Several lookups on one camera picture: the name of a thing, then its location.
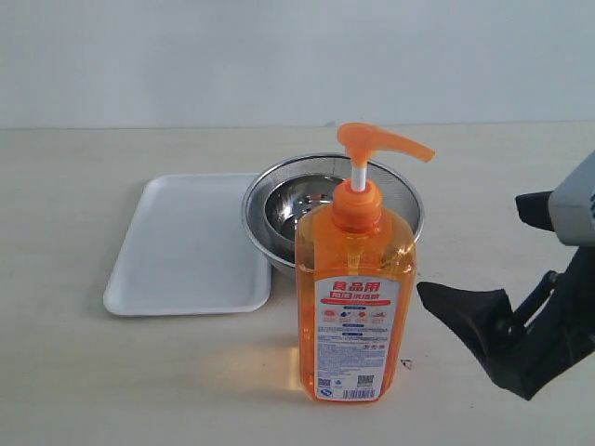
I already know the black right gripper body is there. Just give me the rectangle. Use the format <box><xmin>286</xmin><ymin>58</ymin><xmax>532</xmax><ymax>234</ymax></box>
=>
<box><xmin>496</xmin><ymin>247</ymin><xmax>594</xmax><ymax>400</ymax></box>

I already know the orange pump soap bottle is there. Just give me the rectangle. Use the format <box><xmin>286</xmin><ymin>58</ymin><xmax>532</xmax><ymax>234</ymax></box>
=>
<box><xmin>295</xmin><ymin>123</ymin><xmax>435</xmax><ymax>403</ymax></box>

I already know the small stainless steel bowl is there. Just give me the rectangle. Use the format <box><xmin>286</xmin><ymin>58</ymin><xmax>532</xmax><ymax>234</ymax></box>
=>
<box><xmin>264</xmin><ymin>174</ymin><xmax>343</xmax><ymax>249</ymax></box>

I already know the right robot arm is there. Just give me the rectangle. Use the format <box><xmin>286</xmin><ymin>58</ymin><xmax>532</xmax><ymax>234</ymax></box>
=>
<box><xmin>416</xmin><ymin>155</ymin><xmax>594</xmax><ymax>400</ymax></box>

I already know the steel mesh colander basin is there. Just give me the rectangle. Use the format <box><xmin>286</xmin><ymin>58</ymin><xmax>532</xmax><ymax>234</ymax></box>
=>
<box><xmin>241</xmin><ymin>152</ymin><xmax>424</xmax><ymax>279</ymax></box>

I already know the white rectangular plastic tray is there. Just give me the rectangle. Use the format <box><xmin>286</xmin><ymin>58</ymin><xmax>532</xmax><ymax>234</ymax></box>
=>
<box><xmin>103</xmin><ymin>173</ymin><xmax>271</xmax><ymax>317</ymax></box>

